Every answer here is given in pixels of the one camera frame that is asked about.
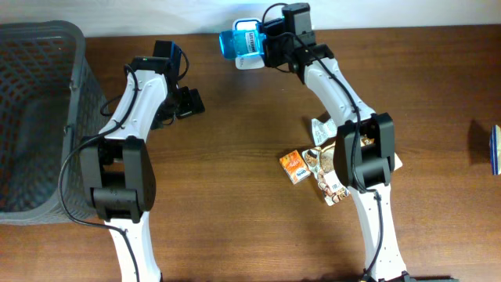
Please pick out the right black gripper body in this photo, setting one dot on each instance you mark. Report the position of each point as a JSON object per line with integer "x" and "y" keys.
{"x": 279, "y": 45}

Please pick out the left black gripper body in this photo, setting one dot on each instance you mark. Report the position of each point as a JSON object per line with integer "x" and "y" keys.
{"x": 187, "y": 103}

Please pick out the silver foil snack packet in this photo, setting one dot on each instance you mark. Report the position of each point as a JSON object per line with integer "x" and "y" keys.
{"x": 322, "y": 131}

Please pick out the small orange snack packet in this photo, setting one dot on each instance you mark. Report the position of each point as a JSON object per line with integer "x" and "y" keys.
{"x": 295, "y": 167}

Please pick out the beige PanTree snack pouch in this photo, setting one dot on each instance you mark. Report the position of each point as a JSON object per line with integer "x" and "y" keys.
{"x": 320, "y": 163}

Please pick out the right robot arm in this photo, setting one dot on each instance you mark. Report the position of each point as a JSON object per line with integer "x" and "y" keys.
{"x": 364, "y": 149}

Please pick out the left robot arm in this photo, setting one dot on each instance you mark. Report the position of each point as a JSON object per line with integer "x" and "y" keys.
{"x": 118, "y": 176}

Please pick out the white barcode scanner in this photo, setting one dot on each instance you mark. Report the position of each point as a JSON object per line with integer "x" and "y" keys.
{"x": 251, "y": 62}

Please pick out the grey plastic mesh basket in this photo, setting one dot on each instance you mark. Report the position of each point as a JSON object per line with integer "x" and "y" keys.
{"x": 50, "y": 100}

